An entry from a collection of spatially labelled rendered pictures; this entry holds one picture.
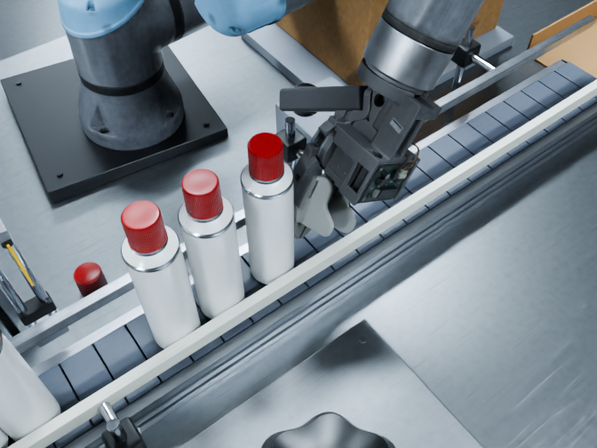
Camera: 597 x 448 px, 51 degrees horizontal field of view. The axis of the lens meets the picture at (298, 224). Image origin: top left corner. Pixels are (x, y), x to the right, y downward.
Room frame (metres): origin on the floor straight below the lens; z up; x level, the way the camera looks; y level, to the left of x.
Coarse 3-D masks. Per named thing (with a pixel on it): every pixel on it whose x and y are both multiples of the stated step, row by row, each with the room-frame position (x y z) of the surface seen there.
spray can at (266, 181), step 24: (264, 144) 0.40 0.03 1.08; (264, 168) 0.39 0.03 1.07; (288, 168) 0.41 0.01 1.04; (264, 192) 0.38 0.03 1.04; (288, 192) 0.39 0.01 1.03; (264, 216) 0.38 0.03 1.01; (288, 216) 0.39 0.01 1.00; (264, 240) 0.38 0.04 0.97; (288, 240) 0.39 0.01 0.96; (264, 264) 0.38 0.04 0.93; (288, 264) 0.39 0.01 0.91
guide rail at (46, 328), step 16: (560, 32) 0.75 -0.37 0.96; (576, 32) 0.76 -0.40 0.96; (544, 48) 0.71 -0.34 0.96; (512, 64) 0.68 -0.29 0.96; (480, 80) 0.64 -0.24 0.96; (496, 80) 0.66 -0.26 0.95; (448, 96) 0.61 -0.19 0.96; (464, 96) 0.62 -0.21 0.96; (240, 224) 0.41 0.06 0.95; (112, 288) 0.33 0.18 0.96; (128, 288) 0.33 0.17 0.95; (80, 304) 0.31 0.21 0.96; (96, 304) 0.31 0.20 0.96; (48, 320) 0.29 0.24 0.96; (64, 320) 0.29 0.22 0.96; (16, 336) 0.27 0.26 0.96; (32, 336) 0.27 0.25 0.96; (48, 336) 0.28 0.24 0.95
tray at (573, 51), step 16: (576, 16) 0.94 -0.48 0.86; (592, 16) 0.97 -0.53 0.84; (544, 32) 0.89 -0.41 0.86; (592, 32) 0.93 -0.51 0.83; (528, 48) 0.87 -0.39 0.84; (560, 48) 0.89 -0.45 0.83; (576, 48) 0.89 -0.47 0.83; (592, 48) 0.89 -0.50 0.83; (544, 64) 0.84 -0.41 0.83; (576, 64) 0.84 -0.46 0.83; (592, 64) 0.84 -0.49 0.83
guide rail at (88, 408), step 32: (576, 96) 0.67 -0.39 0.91; (544, 128) 0.62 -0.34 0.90; (480, 160) 0.54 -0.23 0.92; (416, 192) 0.49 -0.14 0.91; (384, 224) 0.45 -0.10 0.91; (320, 256) 0.40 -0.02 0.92; (288, 288) 0.36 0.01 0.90; (224, 320) 0.32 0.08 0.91; (160, 352) 0.28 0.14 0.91; (192, 352) 0.29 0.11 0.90; (128, 384) 0.25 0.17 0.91; (64, 416) 0.21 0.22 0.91
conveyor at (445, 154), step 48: (528, 96) 0.71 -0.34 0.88; (432, 144) 0.61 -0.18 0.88; (480, 144) 0.61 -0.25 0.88; (528, 144) 0.61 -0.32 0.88; (336, 240) 0.44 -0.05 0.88; (192, 288) 0.38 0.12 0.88; (144, 336) 0.32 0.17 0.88; (48, 384) 0.26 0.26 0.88; (96, 384) 0.26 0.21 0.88; (144, 384) 0.26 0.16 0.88
